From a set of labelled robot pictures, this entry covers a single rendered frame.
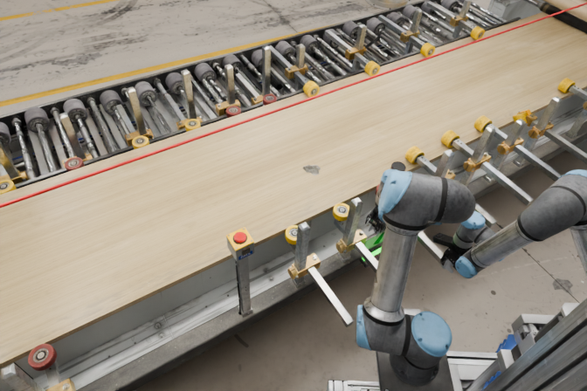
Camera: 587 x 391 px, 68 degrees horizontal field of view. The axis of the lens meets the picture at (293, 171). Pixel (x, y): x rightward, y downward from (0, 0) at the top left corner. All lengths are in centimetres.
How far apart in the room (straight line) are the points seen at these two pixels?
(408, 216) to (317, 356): 159
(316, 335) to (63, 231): 144
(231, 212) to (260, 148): 43
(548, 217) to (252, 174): 126
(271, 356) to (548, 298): 174
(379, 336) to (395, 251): 26
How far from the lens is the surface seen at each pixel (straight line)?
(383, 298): 125
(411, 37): 315
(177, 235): 189
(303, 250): 173
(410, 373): 146
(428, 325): 133
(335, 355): 260
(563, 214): 137
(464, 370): 168
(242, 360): 258
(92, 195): 213
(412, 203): 111
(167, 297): 194
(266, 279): 206
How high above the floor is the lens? 242
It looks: 46 degrees down
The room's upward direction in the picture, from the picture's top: 4 degrees clockwise
